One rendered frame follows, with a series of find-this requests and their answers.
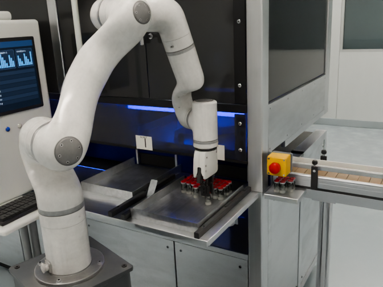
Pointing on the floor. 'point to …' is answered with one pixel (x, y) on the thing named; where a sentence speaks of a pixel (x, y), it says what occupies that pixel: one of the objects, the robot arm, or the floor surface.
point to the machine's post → (257, 136)
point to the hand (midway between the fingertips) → (207, 189)
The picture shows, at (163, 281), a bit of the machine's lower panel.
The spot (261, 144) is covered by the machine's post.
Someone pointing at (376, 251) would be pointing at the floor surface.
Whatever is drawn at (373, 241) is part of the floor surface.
